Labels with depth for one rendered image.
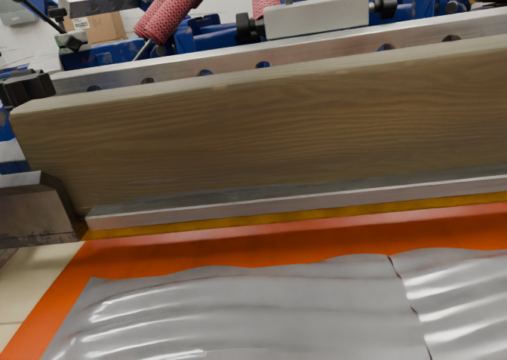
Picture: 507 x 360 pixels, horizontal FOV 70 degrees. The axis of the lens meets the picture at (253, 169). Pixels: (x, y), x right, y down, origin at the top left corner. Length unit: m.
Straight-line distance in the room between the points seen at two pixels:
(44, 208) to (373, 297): 0.19
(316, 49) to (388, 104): 0.23
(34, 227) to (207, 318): 0.13
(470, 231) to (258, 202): 0.13
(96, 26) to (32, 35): 1.08
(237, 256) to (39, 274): 0.13
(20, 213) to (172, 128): 0.11
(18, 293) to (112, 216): 0.08
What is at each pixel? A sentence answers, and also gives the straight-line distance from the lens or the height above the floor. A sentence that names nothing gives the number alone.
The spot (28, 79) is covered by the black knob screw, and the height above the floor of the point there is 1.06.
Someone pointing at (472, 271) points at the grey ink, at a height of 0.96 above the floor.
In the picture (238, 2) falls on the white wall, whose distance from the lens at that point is 4.35.
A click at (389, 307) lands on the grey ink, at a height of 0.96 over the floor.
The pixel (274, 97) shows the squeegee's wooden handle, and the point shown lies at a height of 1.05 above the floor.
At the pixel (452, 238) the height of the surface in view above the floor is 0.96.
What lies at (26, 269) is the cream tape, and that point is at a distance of 0.30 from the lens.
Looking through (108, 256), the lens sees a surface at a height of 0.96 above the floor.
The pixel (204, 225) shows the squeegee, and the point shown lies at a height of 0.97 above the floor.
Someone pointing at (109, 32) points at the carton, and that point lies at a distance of 4.28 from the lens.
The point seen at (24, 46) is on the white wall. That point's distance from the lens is 5.25.
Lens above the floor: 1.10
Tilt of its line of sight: 26 degrees down
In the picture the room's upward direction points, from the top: 9 degrees counter-clockwise
